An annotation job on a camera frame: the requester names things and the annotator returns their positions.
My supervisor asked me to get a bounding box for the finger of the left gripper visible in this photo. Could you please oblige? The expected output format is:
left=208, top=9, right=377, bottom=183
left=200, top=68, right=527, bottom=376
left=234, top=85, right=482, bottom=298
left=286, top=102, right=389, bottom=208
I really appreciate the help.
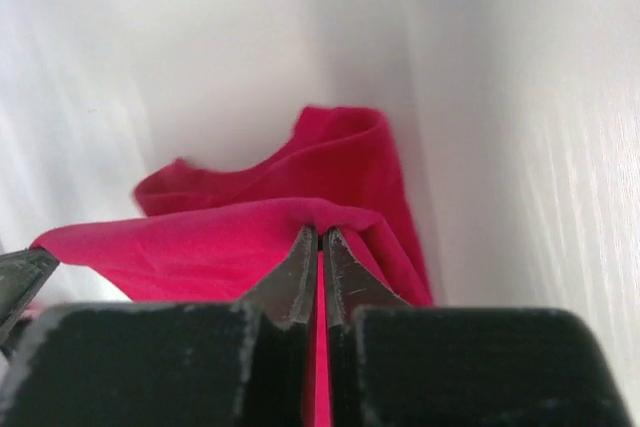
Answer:
left=1, top=248, right=60, bottom=342

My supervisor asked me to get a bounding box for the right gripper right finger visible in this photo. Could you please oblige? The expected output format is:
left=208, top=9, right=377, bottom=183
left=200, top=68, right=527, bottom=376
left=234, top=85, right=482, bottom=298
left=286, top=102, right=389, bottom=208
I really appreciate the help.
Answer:
left=322, top=229, right=632, bottom=426

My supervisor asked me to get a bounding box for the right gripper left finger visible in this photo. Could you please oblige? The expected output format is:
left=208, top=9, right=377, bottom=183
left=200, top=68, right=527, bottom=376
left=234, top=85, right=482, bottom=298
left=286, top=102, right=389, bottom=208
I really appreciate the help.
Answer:
left=1, top=227, right=319, bottom=426

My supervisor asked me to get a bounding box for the red t-shirt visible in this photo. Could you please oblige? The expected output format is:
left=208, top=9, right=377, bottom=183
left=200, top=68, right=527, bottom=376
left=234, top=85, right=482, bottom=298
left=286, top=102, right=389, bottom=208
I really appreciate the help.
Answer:
left=31, top=107, right=432, bottom=426

